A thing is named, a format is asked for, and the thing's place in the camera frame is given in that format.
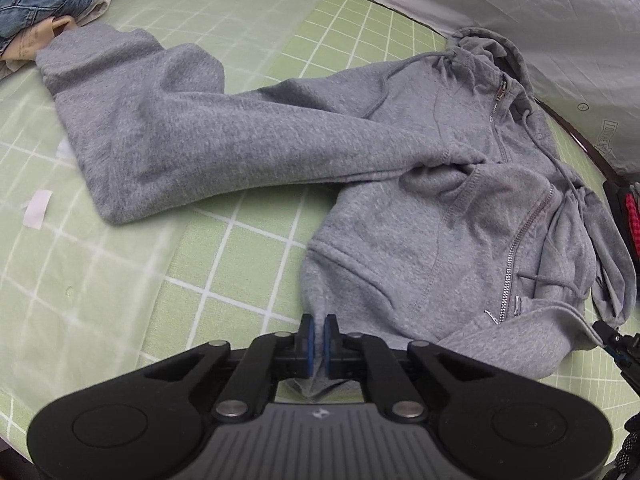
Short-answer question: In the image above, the white tape piece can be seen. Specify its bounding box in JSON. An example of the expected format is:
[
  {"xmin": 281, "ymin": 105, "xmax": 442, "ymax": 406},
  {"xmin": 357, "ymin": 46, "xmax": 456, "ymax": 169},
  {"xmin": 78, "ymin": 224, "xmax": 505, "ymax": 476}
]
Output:
[{"xmin": 21, "ymin": 189, "xmax": 54, "ymax": 229}]

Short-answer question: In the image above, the grey zip hoodie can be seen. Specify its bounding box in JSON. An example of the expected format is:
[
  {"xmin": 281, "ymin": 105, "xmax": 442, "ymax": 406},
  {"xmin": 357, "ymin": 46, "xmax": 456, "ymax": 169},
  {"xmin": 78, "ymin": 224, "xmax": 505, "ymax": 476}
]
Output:
[{"xmin": 36, "ymin": 22, "xmax": 638, "ymax": 401}]

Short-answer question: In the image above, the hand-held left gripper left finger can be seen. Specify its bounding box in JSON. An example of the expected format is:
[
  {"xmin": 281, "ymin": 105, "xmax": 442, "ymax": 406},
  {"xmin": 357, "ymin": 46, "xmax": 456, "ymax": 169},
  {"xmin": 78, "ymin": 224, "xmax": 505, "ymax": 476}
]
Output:
[{"xmin": 135, "ymin": 313, "xmax": 318, "ymax": 422}]

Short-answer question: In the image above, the beige garment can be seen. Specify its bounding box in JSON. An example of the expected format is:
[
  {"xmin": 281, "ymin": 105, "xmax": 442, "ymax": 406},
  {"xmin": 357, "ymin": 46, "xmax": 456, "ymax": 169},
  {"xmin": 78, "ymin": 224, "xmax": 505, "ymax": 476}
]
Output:
[{"xmin": 0, "ymin": 15, "xmax": 76, "ymax": 73}]

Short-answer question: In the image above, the black red mesh object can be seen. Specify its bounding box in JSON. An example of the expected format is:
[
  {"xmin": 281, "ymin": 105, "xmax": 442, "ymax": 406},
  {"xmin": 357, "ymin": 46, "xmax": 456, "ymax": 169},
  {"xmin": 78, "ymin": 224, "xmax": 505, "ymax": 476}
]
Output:
[{"xmin": 602, "ymin": 180, "xmax": 640, "ymax": 267}]

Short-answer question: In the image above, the grey carrot print sheet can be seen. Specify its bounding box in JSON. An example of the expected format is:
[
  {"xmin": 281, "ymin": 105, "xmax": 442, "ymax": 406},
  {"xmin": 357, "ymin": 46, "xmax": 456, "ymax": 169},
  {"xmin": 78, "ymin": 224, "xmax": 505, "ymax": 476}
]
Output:
[{"xmin": 240, "ymin": 0, "xmax": 640, "ymax": 178}]

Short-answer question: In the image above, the white garment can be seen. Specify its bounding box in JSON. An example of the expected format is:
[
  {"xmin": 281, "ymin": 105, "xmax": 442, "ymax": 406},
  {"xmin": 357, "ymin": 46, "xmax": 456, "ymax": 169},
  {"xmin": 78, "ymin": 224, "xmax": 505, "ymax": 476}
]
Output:
[{"xmin": 75, "ymin": 0, "xmax": 161, "ymax": 26}]

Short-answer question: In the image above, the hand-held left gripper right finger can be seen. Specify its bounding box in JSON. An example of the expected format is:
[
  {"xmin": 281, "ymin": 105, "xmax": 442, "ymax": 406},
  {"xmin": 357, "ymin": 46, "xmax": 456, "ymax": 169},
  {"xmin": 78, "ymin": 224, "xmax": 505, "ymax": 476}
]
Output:
[{"xmin": 323, "ymin": 314, "xmax": 502, "ymax": 422}]

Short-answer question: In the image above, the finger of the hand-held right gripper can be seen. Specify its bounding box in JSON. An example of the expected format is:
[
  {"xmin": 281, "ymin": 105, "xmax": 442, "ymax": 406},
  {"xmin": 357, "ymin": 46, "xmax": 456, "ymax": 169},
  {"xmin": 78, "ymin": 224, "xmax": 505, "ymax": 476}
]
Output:
[{"xmin": 592, "ymin": 321, "xmax": 640, "ymax": 396}]

